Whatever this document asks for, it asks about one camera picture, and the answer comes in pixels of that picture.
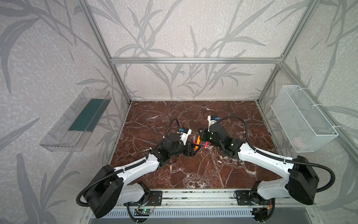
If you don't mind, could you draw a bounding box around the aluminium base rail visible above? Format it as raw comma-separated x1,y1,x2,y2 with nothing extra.
81,188,317,209

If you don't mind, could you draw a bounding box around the clear plastic wall tray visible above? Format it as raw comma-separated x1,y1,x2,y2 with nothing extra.
40,87,112,152

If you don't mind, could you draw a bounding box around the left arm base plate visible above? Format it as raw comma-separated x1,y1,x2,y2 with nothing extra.
133,190,163,206

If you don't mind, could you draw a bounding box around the orange marker pen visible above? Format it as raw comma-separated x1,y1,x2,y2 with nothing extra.
194,136,200,151

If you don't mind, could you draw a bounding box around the green circuit board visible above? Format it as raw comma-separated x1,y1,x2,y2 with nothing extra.
134,208,154,217

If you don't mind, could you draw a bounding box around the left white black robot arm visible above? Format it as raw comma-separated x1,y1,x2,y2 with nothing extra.
76,133,200,218

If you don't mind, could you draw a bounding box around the aluminium frame crossbar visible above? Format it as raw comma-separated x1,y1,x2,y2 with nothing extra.
111,57,281,64

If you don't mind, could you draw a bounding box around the pink object in basket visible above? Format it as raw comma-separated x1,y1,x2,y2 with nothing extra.
293,137,304,149

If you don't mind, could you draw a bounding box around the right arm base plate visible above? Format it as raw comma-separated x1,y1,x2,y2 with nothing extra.
234,190,270,206

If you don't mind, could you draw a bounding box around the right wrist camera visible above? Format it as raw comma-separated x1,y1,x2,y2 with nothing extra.
208,115,219,130

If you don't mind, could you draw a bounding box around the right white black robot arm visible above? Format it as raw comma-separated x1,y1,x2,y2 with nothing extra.
199,123,336,205

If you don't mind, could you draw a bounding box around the white wire mesh basket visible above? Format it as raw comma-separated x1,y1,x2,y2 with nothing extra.
271,85,339,153

